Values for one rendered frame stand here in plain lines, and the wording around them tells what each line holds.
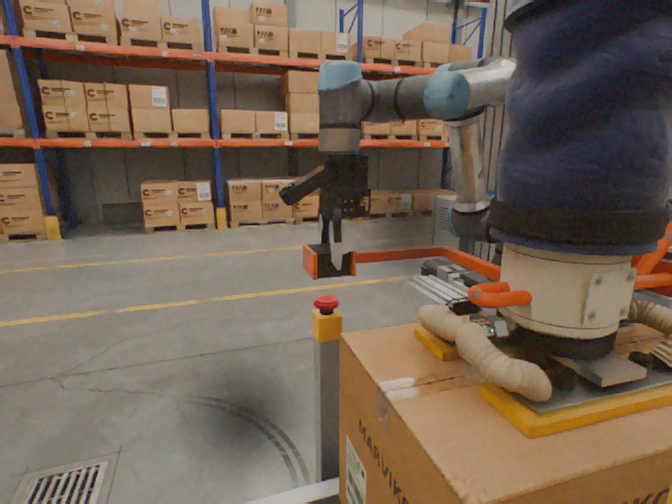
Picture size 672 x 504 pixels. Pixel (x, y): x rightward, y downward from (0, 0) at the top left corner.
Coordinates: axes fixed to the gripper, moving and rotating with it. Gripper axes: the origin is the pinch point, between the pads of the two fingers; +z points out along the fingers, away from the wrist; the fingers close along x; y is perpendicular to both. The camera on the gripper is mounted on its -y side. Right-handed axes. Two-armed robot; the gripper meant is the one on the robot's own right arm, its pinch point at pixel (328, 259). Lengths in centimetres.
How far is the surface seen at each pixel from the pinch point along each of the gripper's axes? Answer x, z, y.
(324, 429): 20, 57, 5
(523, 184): -27.4, -16.4, 19.4
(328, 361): 20.3, 35.0, 6.1
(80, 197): 795, 71, -264
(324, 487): 6, 62, 1
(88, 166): 796, 12, -242
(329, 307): 19.9, 19.0, 6.3
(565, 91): -30.9, -27.8, 20.6
